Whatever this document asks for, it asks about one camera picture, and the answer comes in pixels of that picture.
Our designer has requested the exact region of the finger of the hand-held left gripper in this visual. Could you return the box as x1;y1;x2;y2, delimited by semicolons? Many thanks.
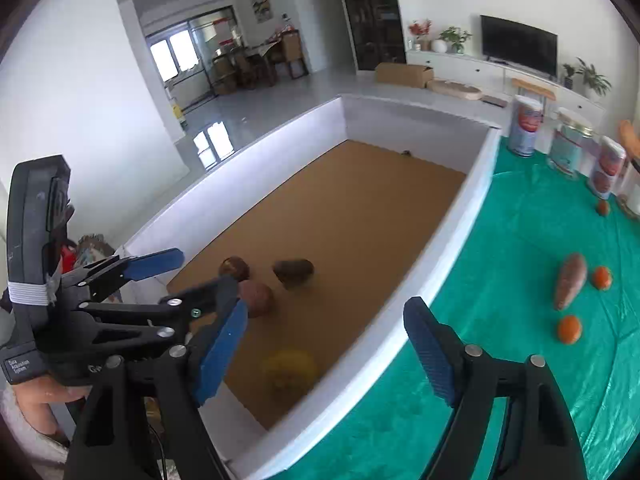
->
79;275;240;362
62;248;185;307

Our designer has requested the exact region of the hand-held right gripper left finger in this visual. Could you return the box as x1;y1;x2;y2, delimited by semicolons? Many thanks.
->
65;300;249;480

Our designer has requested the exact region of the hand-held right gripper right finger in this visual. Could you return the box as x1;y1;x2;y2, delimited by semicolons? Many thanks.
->
403;296;589;480

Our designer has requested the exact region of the reddish brown round fruit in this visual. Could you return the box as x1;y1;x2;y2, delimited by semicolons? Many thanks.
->
239;281;275;319

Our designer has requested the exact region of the large white box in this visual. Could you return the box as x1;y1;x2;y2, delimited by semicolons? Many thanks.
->
117;94;502;480

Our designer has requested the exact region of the person's left forearm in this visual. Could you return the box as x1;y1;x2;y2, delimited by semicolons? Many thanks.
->
0;390;71;480

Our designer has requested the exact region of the person's left hand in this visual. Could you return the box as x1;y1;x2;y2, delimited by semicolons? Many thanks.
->
10;384;92;437

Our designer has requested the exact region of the brown kiwi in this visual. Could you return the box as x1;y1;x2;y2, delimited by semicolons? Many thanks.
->
218;256;251;283

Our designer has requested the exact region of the patterned cushion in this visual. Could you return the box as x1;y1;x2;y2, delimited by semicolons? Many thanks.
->
75;232;113;266

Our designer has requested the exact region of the yellow lemon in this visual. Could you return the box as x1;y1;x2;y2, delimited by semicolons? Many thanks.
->
260;350;320;401

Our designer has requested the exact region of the dark avocado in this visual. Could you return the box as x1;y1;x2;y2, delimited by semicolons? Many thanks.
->
272;258;315;289

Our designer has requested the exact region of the green tablecloth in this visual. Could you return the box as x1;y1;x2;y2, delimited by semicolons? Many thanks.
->
260;135;640;480

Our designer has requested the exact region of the sweet potato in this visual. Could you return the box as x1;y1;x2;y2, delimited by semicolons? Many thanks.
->
553;253;588;312

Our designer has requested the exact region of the glass sliding door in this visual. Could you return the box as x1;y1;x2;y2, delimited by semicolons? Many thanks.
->
145;5;237;111

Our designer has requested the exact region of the wooden dining table set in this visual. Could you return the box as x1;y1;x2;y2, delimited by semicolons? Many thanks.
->
212;27;309;92

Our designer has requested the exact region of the printed tin can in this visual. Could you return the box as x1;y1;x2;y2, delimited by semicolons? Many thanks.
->
507;94;543;158
586;136;627;200

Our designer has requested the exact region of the clear jar with teal label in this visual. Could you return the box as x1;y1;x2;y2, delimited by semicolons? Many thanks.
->
546;107;595;178

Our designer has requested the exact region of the wooden tray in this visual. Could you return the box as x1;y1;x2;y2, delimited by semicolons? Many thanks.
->
432;79;483;101

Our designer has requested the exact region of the cardboard box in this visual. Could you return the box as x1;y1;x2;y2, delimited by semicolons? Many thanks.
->
375;61;435;89

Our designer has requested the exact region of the wooden stool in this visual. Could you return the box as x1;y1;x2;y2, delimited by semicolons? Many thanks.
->
511;77;557;111

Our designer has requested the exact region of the white television cabinet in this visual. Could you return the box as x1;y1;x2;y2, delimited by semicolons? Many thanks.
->
405;50;608;126

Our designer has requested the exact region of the orange bean bag chair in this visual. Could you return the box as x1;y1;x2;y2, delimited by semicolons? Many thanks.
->
619;120;640;161

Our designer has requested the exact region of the green plant in white pot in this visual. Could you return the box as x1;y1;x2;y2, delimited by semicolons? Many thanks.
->
439;26;472;55

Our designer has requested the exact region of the leafy potted plant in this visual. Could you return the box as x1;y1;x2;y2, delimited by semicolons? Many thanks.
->
575;57;612;98

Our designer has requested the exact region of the black television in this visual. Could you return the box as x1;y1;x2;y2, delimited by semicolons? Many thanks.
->
480;15;559;78

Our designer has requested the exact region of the red flower arrangement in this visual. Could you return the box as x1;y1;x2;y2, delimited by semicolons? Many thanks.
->
409;19;432;51

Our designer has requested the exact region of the dark glass-front cabinet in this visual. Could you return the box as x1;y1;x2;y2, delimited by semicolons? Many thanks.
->
334;0;407;72

